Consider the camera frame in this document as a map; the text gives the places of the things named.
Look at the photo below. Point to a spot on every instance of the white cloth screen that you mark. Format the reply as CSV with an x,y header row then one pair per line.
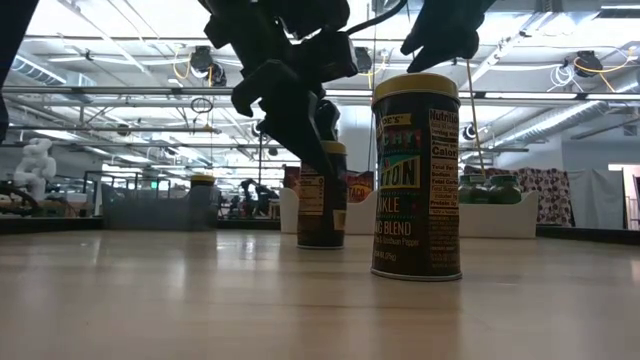
x,y
595,200

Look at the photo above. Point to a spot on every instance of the yellow-lid seasoning can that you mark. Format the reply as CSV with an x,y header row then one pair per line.
x,y
415,175
202,200
320,215

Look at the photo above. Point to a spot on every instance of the green-lid spice jar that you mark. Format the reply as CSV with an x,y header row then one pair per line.
x,y
505,192
475,192

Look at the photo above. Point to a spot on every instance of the grey overhead metal beam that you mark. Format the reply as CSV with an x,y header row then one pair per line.
x,y
125,90

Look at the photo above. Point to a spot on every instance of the white humanoid robot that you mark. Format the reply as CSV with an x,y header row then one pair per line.
x,y
35,167

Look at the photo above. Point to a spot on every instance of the floral patterned cloth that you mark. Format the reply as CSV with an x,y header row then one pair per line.
x,y
550,200

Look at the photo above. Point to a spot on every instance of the grey translucent plastic bin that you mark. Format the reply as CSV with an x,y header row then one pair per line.
x,y
150,210

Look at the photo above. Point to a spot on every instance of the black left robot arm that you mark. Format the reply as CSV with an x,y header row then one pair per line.
x,y
10,50

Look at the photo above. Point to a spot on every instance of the white plastic bin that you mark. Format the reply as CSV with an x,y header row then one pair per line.
x,y
500,220
287,215

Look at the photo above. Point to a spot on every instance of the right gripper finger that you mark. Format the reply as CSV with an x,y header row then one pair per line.
x,y
440,45

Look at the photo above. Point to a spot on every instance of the black background robot arm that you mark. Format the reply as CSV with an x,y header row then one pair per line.
x,y
255,192

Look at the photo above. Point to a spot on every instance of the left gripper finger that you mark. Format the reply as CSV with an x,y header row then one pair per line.
x,y
290,105
329,120

